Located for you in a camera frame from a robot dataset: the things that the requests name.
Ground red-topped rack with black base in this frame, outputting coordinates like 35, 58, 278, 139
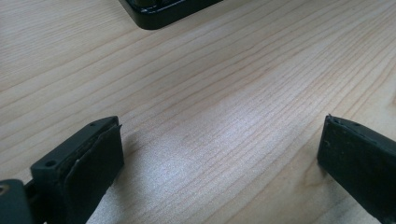
118, 0, 224, 31

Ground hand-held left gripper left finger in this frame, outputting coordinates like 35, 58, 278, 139
30, 116, 125, 224

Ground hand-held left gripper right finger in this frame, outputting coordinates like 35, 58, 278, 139
317, 114, 396, 224

